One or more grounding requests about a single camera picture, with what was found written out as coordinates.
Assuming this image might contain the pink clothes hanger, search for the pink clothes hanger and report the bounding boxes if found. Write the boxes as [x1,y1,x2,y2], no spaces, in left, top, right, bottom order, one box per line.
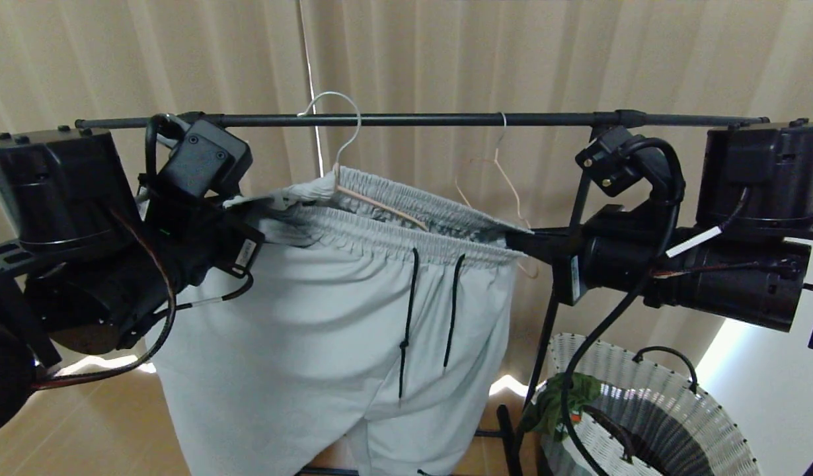
[455,112,541,280]
[297,91,432,233]

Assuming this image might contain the beige curtain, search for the beige curtain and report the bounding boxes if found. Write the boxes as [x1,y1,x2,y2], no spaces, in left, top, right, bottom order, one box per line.
[0,0,813,397]

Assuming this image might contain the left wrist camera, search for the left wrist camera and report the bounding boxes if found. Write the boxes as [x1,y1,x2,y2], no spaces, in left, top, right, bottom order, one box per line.
[142,119,254,229]

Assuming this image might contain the pale grey shorts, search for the pale grey shorts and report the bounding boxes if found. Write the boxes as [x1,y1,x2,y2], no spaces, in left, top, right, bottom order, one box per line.
[145,167,533,476]

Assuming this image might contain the black clothes rack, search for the black clothes rack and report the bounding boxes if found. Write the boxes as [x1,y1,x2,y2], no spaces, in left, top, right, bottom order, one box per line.
[75,109,771,476]

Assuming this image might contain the green garment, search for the green garment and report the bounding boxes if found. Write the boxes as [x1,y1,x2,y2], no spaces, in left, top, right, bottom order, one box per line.
[520,372,602,442]

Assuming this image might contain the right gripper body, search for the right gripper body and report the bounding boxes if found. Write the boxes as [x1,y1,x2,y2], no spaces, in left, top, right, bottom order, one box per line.
[553,225,812,333]

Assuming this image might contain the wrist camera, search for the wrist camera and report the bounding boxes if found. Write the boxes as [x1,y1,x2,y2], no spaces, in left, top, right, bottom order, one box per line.
[142,119,254,229]
[575,124,648,229]

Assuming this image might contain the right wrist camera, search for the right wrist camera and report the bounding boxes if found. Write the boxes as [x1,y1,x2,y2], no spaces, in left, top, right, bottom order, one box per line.
[575,124,648,229]

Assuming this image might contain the black cable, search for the black cable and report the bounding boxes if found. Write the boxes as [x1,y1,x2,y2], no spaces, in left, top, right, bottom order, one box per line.
[144,114,186,192]
[560,136,686,476]

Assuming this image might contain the white laundry basket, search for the white laundry basket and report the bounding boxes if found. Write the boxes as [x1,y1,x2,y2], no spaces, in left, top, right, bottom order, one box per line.
[535,333,761,476]

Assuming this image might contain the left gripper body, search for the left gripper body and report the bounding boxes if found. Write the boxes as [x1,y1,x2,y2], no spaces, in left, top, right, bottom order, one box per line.
[24,210,266,356]

